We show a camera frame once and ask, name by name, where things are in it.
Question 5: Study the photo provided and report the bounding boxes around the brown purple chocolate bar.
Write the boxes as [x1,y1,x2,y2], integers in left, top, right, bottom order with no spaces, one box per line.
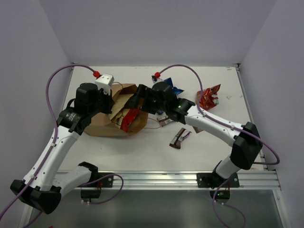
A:
[169,128,192,149]

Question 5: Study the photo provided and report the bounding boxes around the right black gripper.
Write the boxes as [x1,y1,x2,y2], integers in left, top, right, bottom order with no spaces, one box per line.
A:
[125,84,168,115]

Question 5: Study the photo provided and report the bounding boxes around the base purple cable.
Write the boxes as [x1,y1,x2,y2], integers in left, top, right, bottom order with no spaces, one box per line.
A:
[210,182,247,228]
[80,174,124,205]

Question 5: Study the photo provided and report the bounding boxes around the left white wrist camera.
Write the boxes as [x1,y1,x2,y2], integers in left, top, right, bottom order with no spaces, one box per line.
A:
[95,74,114,95]

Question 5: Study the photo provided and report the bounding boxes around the dark chocolate bar wrapper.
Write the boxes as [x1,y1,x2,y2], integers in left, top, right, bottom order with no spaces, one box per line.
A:
[193,126,203,133]

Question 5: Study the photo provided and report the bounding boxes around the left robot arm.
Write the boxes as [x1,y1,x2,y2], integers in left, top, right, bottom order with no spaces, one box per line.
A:
[10,83,114,214]

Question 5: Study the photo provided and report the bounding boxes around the aluminium front rail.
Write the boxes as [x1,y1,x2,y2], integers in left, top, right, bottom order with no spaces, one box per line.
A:
[33,170,282,190]

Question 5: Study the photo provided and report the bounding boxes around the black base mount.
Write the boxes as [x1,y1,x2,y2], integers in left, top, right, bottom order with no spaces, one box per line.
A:
[78,172,114,188]
[196,172,240,189]

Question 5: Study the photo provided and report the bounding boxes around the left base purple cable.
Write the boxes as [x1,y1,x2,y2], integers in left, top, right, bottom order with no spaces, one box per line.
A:
[80,174,124,205]

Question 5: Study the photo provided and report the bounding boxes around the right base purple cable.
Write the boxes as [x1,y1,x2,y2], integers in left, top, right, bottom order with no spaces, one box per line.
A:
[210,182,247,228]

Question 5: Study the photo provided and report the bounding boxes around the red chip bag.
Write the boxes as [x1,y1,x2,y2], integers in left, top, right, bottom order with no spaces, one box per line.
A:
[120,108,140,133]

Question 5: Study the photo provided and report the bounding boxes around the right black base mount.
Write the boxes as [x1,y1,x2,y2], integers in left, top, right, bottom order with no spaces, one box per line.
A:
[196,172,240,189]

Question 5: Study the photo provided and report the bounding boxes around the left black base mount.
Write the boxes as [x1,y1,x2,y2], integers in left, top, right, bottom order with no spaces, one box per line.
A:
[78,172,114,188]

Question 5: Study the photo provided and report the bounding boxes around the brown paper bag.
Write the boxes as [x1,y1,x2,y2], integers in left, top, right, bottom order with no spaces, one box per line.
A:
[85,83,150,137]

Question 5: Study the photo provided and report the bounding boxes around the yellow chip bag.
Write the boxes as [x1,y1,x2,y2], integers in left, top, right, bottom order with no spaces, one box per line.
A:
[109,94,133,126]

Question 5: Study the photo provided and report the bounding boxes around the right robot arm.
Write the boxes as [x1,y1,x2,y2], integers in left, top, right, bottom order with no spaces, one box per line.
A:
[127,82,262,187]

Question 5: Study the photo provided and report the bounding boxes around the brown chocolate bar wrapper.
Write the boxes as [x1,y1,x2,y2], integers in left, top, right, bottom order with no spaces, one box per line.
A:
[156,116,173,127]

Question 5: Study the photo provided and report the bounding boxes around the blue snack bag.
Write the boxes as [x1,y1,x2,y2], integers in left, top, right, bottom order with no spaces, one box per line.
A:
[163,77,184,95]

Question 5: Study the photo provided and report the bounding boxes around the dark red snack bag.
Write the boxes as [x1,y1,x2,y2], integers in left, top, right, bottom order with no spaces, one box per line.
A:
[196,84,221,110]

